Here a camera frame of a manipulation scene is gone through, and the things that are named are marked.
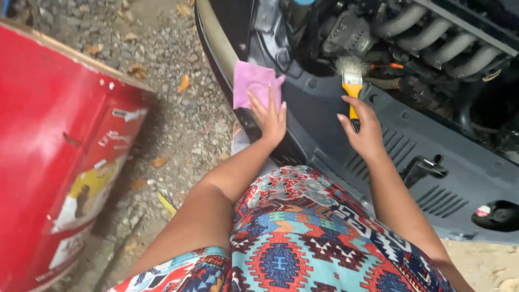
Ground yellow handled paint brush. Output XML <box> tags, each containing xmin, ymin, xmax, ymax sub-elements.
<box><xmin>336</xmin><ymin>56</ymin><xmax>365</xmax><ymax>134</ymax></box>

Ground grey plastic engine bay panel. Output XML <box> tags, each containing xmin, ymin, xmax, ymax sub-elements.
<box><xmin>280</xmin><ymin>69</ymin><xmax>519</xmax><ymax>246</ymax></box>

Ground grey intake manifold pipes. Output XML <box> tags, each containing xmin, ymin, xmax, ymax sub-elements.
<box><xmin>372</xmin><ymin>2</ymin><xmax>507</xmax><ymax>80</ymax></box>

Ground person's left hand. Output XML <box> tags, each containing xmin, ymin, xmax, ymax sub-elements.
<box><xmin>247</xmin><ymin>87</ymin><xmax>288</xmax><ymax>148</ymax></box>

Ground person's right hand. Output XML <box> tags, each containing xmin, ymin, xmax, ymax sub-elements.
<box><xmin>337</xmin><ymin>95</ymin><xmax>388</xmax><ymax>162</ymax></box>

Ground grey alternator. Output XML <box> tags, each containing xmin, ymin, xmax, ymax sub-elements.
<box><xmin>320</xmin><ymin>8</ymin><xmax>376</xmax><ymax>58</ymax></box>

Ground red metal cabinet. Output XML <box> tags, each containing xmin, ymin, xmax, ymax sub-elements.
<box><xmin>0</xmin><ymin>18</ymin><xmax>157</xmax><ymax>292</ymax></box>

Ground black hood latch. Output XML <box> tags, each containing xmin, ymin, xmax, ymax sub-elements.
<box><xmin>401</xmin><ymin>154</ymin><xmax>449</xmax><ymax>190</ymax></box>

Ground pink cleaning cloth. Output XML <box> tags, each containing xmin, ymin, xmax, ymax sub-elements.
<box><xmin>233</xmin><ymin>60</ymin><xmax>286</xmax><ymax>112</ymax></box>

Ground car bumper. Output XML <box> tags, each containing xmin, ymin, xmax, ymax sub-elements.
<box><xmin>194</xmin><ymin>0</ymin><xmax>310</xmax><ymax>168</ymax></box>

